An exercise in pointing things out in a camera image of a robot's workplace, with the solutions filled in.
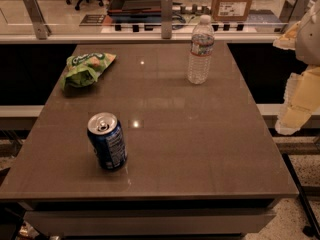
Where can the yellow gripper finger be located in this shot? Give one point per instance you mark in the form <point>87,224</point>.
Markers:
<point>301,99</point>
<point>288,40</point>

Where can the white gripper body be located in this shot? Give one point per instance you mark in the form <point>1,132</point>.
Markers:
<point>308,39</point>

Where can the green rice chip bag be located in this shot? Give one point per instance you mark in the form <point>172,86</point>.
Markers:
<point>84,70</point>

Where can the brown cardboard box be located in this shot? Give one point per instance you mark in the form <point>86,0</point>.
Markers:
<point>230,10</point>

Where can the clear plastic water bottle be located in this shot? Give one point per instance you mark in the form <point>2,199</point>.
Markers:
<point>202,41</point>

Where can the orange and blue cart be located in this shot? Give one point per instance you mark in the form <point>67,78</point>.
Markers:
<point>140,0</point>

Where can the blue soda can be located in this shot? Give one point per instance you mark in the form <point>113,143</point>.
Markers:
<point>105,133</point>

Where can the right metal glass bracket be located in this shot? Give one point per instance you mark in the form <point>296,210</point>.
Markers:
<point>292,12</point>

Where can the metal glass bracket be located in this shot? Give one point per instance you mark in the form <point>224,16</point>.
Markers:
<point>292,12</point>
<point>166,19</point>
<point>41,28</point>

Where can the middle metal glass bracket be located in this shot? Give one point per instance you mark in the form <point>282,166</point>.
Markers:
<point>166,19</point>

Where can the left metal glass bracket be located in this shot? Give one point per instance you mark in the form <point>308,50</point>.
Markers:
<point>41,28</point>

